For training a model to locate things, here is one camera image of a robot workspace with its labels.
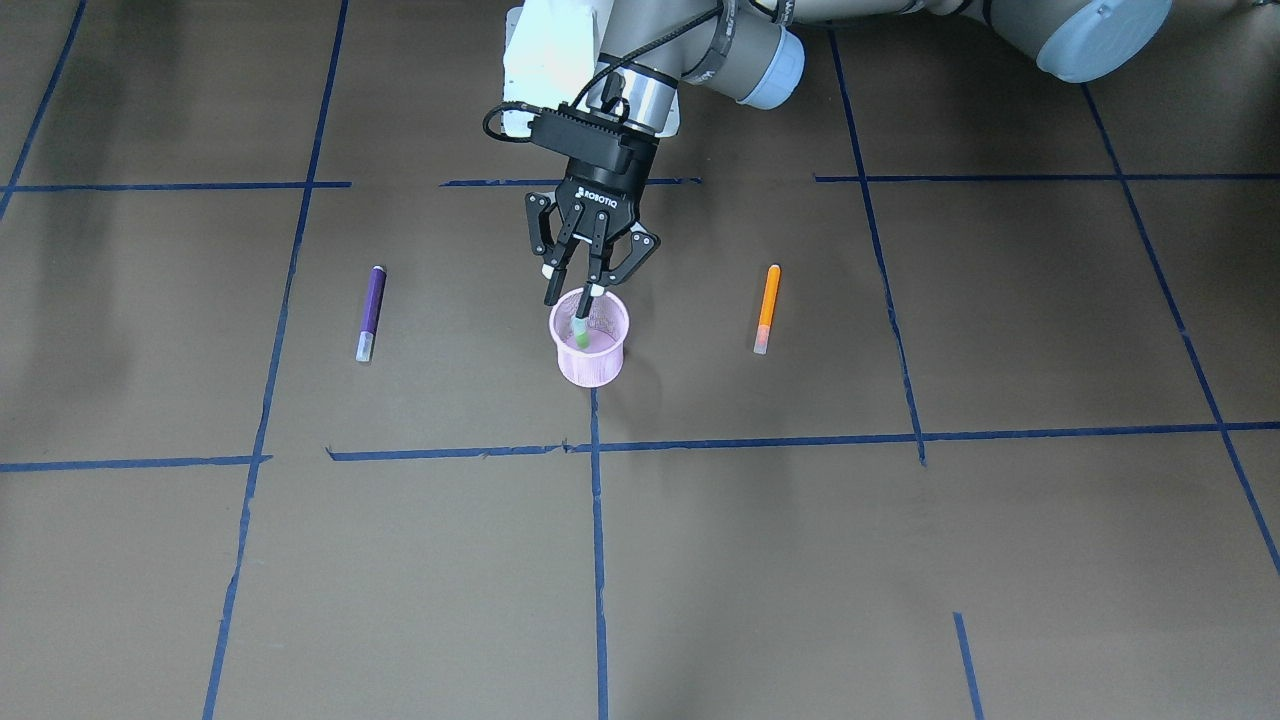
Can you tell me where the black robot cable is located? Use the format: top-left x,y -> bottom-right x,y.
483,0 -> 741,143

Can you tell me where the green highlighter pen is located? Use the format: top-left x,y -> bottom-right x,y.
570,290 -> 611,354

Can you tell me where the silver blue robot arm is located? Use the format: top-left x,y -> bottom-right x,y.
483,1 -> 1172,319

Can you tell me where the purple highlighter pen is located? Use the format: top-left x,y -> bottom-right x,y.
355,265 -> 387,364

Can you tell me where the pink mesh pen holder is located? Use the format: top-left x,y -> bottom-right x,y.
548,290 -> 630,389

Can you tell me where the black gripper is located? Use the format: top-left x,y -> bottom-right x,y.
526,105 -> 660,322

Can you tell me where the orange highlighter pen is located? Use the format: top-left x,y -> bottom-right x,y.
751,264 -> 782,356

